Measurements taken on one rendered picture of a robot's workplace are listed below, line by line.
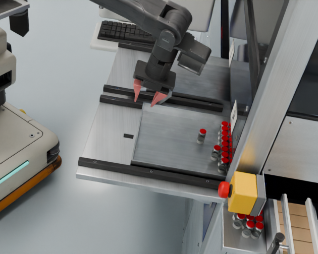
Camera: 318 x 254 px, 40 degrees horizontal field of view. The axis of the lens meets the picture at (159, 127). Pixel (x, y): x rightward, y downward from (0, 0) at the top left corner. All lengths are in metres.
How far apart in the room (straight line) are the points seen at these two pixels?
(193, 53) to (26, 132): 1.36
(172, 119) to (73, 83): 1.64
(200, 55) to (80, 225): 1.37
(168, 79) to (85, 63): 2.11
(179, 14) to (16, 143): 1.36
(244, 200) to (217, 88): 0.62
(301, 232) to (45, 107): 1.95
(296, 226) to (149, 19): 0.61
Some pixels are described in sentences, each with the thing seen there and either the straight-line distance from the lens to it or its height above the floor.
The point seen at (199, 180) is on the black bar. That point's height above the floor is 0.90.
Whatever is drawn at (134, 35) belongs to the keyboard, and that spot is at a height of 0.83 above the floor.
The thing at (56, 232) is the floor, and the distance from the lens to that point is 2.17.
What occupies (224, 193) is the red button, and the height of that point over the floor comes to 1.00.
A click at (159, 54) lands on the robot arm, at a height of 1.24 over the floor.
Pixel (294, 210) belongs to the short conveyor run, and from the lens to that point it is 1.20.
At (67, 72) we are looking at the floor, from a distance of 3.07.
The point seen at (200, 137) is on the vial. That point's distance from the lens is 1.32.
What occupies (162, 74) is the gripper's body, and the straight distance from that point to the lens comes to 1.05.
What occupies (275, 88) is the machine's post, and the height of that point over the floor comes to 1.27.
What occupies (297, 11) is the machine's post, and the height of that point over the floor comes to 1.44.
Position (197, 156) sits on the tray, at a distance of 1.30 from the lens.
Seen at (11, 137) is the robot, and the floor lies 0.28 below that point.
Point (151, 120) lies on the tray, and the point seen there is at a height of 0.88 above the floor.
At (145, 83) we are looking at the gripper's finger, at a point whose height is 1.16.
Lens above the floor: 1.79
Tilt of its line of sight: 41 degrees down
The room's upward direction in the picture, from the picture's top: 10 degrees clockwise
